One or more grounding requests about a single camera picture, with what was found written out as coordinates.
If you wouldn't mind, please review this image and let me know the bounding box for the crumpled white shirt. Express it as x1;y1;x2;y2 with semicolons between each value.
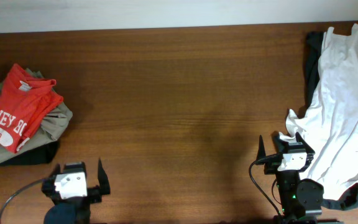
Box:
279;24;358;200

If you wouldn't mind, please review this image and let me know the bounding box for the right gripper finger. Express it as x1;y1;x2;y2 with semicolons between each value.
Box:
295;133;313;152
256;135;266;161

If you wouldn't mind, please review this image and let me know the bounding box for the orange red t-shirt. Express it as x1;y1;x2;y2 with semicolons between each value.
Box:
0;63;63;154

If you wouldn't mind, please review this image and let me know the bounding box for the dark grey garment right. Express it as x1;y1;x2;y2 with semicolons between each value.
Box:
304;31;358;211

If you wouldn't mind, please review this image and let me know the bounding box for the folded black garment left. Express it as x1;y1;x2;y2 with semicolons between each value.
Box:
0;141;60;167

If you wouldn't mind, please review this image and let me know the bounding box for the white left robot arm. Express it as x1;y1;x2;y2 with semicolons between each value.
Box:
41;162;102;224

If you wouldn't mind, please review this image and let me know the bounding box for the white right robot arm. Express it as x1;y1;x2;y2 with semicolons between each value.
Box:
102;130;323;223

